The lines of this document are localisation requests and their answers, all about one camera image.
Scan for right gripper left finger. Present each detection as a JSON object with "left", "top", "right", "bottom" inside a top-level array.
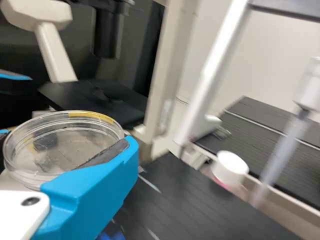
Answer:
[{"left": 0, "top": 69, "right": 42, "bottom": 137}]

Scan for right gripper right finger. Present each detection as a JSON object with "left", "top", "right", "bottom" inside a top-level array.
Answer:
[{"left": 31, "top": 135, "right": 140, "bottom": 240}]

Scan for petri dish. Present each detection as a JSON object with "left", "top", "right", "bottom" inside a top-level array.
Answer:
[{"left": 2, "top": 109, "right": 126, "bottom": 192}]

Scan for black platform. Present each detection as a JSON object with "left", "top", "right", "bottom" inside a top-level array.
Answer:
[
  {"left": 194, "top": 96, "right": 320, "bottom": 203},
  {"left": 109, "top": 152, "right": 303, "bottom": 240}
]

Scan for white-capped bottle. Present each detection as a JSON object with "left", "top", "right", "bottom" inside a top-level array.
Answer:
[{"left": 211, "top": 149, "right": 251, "bottom": 198}]

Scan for cream microscope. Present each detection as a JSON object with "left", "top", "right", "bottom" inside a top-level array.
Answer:
[{"left": 0, "top": 0, "right": 202, "bottom": 192}]

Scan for white pipette stand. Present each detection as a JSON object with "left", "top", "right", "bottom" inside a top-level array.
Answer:
[{"left": 172, "top": 0, "right": 320, "bottom": 171}]

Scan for pipette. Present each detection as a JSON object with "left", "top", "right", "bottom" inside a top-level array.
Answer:
[{"left": 249, "top": 56, "right": 320, "bottom": 208}]

